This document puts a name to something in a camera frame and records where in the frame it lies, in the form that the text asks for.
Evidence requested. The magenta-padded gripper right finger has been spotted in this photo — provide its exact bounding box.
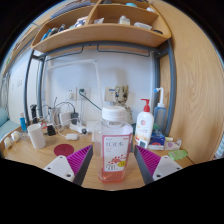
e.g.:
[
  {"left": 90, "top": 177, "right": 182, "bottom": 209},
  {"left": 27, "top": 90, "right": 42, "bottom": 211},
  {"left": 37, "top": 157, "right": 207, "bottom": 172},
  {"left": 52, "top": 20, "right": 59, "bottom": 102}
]
[{"left": 133, "top": 144, "right": 184, "bottom": 185}]

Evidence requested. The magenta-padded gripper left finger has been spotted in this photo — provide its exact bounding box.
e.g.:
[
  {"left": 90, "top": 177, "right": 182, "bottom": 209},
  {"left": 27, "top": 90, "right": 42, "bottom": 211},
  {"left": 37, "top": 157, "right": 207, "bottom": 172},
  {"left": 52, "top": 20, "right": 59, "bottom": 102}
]
[{"left": 43, "top": 143, "right": 94, "bottom": 187}]

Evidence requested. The clear drink bottle white cap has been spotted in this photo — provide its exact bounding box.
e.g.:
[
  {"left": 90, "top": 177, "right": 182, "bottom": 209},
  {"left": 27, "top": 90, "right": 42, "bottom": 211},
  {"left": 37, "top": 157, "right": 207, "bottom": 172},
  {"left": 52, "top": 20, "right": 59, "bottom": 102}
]
[{"left": 93, "top": 105, "right": 134, "bottom": 184}]

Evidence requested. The green plastic packet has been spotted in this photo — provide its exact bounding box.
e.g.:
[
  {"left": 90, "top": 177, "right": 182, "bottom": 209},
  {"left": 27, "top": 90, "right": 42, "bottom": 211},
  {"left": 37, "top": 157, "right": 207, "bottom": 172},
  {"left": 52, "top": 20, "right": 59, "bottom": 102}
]
[{"left": 168, "top": 149, "right": 189, "bottom": 161}]

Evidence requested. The flat round red coaster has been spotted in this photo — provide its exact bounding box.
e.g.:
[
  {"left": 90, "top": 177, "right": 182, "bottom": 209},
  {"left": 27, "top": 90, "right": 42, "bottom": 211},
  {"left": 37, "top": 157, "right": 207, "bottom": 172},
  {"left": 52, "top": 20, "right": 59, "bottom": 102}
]
[{"left": 53, "top": 143, "right": 75, "bottom": 158}]

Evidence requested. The small blue box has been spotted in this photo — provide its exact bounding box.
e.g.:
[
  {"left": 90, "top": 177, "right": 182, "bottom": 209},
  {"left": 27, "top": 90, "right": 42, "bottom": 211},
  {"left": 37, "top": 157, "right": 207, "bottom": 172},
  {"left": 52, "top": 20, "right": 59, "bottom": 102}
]
[{"left": 148, "top": 132, "right": 166, "bottom": 151}]

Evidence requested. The white plastic cup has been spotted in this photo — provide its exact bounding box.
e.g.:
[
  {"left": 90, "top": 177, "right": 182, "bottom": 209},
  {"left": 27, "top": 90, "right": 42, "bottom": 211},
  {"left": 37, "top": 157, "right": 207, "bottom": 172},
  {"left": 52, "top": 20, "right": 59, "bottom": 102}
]
[{"left": 27, "top": 123, "right": 47, "bottom": 150}]

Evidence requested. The white power strip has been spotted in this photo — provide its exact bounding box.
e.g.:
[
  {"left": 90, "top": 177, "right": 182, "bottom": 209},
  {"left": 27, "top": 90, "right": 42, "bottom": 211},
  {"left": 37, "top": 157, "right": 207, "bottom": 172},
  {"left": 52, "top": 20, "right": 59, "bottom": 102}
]
[{"left": 69, "top": 122, "right": 88, "bottom": 135}]

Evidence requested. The white pump bottle red pump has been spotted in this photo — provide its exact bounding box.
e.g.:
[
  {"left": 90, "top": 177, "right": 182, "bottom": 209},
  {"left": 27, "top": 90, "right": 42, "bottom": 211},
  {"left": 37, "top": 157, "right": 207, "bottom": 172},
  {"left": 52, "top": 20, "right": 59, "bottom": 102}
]
[{"left": 134, "top": 98, "right": 155, "bottom": 149}]

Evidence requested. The white charger block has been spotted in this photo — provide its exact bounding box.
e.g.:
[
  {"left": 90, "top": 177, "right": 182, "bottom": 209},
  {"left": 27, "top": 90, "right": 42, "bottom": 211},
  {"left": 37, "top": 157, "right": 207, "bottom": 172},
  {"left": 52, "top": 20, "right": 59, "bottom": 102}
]
[{"left": 59, "top": 112, "right": 73, "bottom": 127}]

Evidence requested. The steel cup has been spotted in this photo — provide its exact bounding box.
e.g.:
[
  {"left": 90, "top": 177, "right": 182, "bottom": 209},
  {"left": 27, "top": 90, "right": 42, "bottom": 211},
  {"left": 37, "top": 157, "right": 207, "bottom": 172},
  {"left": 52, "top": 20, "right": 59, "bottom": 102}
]
[{"left": 49, "top": 107, "right": 62, "bottom": 125}]

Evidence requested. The black charger block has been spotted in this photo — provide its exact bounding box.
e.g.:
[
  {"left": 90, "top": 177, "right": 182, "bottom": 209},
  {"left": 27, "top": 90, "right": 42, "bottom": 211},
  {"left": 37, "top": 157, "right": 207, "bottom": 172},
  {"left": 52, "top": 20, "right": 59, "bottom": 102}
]
[{"left": 70, "top": 112, "right": 80, "bottom": 126}]

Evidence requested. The blue tube bottle white cap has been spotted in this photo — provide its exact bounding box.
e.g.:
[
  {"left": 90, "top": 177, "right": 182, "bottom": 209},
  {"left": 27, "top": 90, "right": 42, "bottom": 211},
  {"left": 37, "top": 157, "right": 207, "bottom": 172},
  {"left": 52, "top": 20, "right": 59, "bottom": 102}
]
[{"left": 18, "top": 112, "right": 28, "bottom": 133}]

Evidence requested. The black electric shaver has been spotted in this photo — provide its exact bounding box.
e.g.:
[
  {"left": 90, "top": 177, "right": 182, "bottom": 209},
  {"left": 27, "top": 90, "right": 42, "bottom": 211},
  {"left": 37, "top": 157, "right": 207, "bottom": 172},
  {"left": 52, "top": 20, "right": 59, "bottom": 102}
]
[{"left": 29, "top": 104, "right": 39, "bottom": 125}]

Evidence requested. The teal bed cushion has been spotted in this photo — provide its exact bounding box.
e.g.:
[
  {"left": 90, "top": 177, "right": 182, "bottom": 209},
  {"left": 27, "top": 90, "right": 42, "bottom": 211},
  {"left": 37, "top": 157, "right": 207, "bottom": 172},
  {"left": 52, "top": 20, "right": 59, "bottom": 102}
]
[{"left": 0, "top": 106, "right": 20, "bottom": 141}]

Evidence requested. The wooden tree figurine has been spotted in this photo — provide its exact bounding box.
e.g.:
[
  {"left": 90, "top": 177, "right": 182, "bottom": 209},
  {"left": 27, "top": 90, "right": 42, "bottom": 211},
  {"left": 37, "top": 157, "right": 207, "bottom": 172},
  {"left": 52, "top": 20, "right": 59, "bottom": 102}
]
[{"left": 114, "top": 84, "right": 133, "bottom": 114}]

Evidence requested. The wooden shelf unit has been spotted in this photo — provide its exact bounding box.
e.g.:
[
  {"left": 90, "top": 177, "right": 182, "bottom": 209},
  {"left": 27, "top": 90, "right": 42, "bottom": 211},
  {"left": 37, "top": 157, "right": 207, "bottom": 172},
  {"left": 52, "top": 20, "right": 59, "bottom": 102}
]
[{"left": 30, "top": 0, "right": 173, "bottom": 54}]

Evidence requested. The white wall socket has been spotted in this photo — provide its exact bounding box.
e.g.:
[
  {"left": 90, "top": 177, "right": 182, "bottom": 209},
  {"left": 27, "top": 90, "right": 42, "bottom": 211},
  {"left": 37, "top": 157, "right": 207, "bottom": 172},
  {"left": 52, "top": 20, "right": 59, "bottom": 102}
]
[
  {"left": 65, "top": 87, "right": 78, "bottom": 102},
  {"left": 104, "top": 86, "right": 117, "bottom": 103},
  {"left": 78, "top": 86, "right": 91, "bottom": 100}
]

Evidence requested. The grey metal desk frame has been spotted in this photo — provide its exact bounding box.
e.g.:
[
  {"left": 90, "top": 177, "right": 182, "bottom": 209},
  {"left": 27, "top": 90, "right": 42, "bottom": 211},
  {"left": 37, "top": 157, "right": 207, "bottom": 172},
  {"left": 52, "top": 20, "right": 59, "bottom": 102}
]
[{"left": 23, "top": 39, "right": 178, "bottom": 136}]

